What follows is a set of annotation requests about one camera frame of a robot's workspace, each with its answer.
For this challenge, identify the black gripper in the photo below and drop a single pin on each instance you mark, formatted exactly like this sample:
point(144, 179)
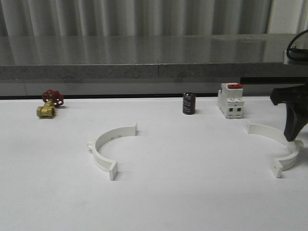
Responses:
point(296, 99)

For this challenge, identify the black cylindrical capacitor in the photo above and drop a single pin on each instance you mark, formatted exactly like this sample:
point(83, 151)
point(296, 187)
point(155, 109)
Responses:
point(188, 104)

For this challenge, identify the grey stone counter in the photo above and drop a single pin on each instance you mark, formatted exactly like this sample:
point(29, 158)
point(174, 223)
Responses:
point(78, 66)

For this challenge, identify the white pipe clamp half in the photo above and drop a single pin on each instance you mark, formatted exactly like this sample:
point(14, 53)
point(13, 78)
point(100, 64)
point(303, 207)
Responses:
point(111, 149)
point(283, 154)

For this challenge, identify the brass valve red handwheel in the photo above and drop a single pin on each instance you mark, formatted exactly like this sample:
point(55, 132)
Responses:
point(52, 99)

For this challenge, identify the white red circuit breaker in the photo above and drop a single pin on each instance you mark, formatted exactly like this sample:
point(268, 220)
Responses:
point(230, 100)

